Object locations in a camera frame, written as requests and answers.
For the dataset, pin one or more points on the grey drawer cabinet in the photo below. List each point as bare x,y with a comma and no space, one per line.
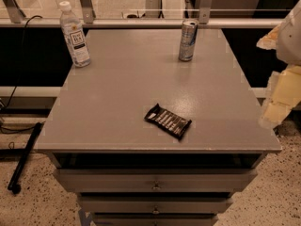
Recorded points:
143,139

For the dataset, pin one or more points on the top grey drawer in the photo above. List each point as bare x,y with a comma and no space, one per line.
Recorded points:
154,180

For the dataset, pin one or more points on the silver blue redbull can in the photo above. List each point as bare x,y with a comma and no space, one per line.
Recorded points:
188,39

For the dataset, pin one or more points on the middle grey drawer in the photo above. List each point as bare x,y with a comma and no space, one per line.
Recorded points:
155,204

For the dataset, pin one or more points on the bottom grey drawer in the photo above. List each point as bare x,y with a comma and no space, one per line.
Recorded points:
148,220

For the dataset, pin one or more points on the black rxbar chocolate wrapper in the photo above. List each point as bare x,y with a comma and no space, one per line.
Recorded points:
168,121

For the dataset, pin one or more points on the black rod on floor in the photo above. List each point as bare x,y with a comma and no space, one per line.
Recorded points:
13,184

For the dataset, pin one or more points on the clear plastic water bottle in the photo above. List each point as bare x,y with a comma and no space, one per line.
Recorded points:
74,36

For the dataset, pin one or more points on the grey drawer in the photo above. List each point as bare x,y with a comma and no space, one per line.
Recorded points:
154,180
148,220
155,204

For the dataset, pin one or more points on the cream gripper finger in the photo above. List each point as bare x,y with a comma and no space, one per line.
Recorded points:
282,96
269,41

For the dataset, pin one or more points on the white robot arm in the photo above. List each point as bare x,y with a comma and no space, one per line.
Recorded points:
289,38

